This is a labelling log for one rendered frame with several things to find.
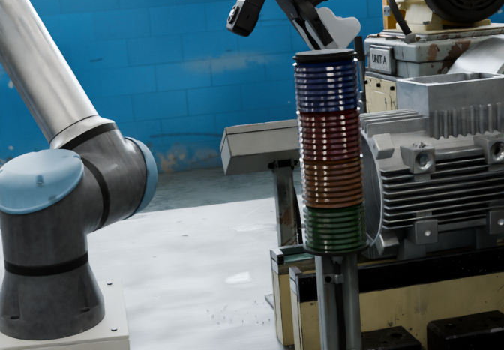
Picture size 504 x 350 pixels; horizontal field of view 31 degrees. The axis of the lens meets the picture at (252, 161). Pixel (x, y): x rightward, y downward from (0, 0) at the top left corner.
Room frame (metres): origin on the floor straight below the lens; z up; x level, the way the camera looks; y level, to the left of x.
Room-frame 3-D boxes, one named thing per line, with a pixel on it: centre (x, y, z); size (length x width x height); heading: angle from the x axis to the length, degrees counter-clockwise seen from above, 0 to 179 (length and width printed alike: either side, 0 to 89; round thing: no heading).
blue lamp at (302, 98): (0.86, -0.07, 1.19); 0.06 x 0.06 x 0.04
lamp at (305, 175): (0.86, -0.07, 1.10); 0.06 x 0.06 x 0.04
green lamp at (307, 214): (0.86, -0.07, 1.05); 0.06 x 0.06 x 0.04
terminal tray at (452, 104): (1.21, -0.27, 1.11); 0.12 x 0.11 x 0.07; 104
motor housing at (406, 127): (1.20, -0.23, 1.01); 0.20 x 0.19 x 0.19; 104
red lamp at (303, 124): (0.86, -0.07, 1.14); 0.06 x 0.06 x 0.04
